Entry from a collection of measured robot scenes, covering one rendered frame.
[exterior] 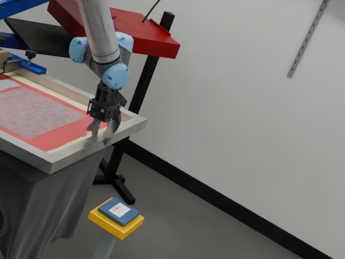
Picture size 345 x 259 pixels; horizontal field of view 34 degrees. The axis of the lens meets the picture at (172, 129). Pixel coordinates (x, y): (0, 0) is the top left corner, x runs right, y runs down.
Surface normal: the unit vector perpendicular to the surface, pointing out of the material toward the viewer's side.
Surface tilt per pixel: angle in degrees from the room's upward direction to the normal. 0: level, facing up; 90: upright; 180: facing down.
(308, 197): 90
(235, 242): 0
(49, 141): 6
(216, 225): 0
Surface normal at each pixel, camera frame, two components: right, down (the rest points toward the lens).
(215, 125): -0.42, 0.23
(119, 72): 0.54, 0.53
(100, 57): -0.21, 0.70
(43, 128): 0.26, -0.90
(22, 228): 0.81, 0.51
